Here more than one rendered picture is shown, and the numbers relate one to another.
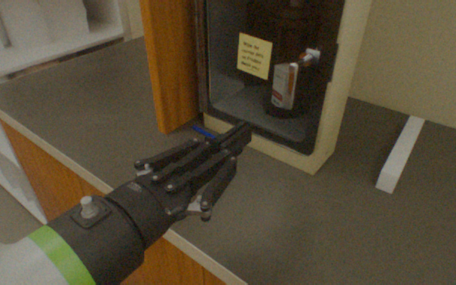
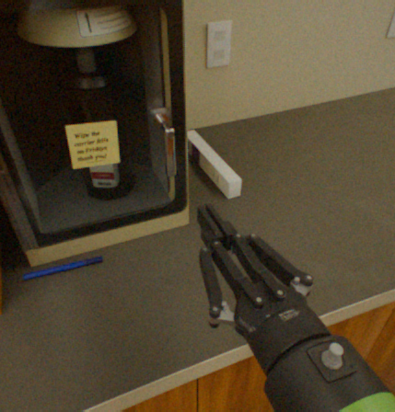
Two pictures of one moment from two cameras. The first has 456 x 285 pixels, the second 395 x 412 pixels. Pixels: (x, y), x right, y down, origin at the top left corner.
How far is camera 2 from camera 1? 0.40 m
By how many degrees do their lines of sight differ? 46
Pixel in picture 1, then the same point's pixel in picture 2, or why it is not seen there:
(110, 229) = (353, 352)
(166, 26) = not seen: outside the picture
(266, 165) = (149, 246)
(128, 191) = (295, 321)
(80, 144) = not seen: outside the picture
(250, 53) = (88, 143)
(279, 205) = not seen: hidden behind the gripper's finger
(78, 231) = (358, 378)
